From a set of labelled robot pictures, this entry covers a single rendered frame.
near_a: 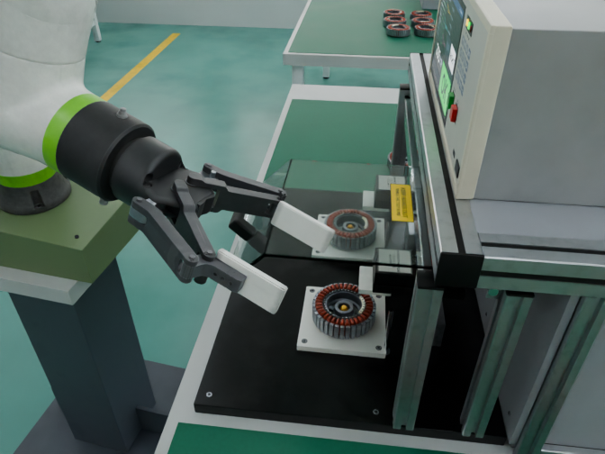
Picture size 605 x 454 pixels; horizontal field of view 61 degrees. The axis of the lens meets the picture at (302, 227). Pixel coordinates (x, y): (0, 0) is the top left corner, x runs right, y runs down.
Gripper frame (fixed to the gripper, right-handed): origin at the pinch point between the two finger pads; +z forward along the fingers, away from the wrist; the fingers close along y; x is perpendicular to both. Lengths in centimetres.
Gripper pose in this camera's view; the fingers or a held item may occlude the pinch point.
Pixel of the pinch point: (297, 262)
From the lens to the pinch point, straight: 51.4
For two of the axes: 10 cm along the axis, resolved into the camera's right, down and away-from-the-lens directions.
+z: 8.6, 4.9, -1.6
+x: 3.6, -7.9, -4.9
